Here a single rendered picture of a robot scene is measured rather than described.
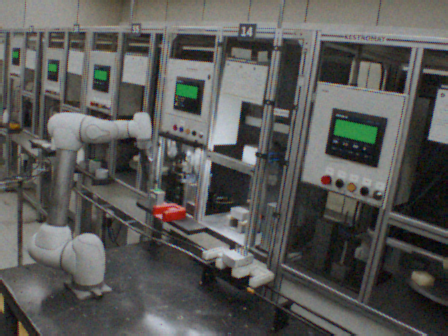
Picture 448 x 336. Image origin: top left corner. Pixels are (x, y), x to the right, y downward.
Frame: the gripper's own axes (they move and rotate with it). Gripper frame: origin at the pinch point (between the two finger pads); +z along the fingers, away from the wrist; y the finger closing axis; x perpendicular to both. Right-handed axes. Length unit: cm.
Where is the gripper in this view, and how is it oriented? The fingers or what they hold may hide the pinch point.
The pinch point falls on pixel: (148, 180)
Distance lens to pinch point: 263.8
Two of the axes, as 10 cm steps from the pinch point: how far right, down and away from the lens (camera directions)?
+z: 0.7, 9.8, 1.7
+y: -6.7, -0.8, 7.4
